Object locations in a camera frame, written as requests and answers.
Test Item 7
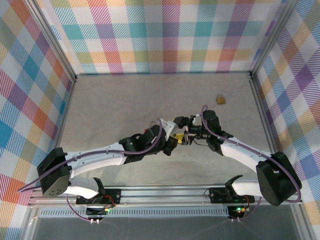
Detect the aluminium frame post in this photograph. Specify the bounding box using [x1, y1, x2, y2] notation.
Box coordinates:
[23, 0, 78, 83]
[248, 0, 301, 81]

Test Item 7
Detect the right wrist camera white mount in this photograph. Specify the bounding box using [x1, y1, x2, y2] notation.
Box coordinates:
[189, 113, 202, 127]

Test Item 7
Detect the grey slotted cable duct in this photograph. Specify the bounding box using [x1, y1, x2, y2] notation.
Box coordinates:
[39, 208, 232, 218]

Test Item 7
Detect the colourful plaid backdrop panel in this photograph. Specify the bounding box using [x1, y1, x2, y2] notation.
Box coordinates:
[39, 0, 288, 75]
[252, 0, 320, 240]
[0, 0, 76, 240]

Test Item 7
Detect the long aluminium base rail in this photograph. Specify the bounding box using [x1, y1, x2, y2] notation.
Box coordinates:
[28, 184, 305, 209]

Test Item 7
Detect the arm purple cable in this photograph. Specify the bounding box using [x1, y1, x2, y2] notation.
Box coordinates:
[17, 117, 163, 222]
[201, 104, 303, 222]

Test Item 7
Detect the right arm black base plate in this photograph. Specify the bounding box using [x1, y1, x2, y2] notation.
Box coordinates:
[208, 187, 256, 204]

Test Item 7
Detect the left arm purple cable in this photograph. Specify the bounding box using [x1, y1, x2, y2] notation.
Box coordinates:
[17, 117, 163, 222]

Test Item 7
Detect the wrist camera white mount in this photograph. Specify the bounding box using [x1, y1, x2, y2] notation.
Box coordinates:
[157, 118, 180, 136]
[189, 113, 202, 127]

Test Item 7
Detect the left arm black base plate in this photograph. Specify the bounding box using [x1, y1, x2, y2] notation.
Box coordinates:
[75, 188, 122, 205]

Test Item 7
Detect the black controller board with LED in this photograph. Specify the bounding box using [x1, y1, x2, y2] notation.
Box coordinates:
[85, 205, 112, 225]
[227, 204, 252, 223]

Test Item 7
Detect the aluminium side rail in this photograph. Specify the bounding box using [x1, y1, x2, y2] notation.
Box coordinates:
[248, 72, 283, 155]
[56, 76, 78, 151]

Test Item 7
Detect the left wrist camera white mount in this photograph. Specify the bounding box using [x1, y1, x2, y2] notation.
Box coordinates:
[157, 118, 180, 136]

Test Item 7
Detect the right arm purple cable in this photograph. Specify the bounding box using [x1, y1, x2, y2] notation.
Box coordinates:
[201, 104, 303, 222]

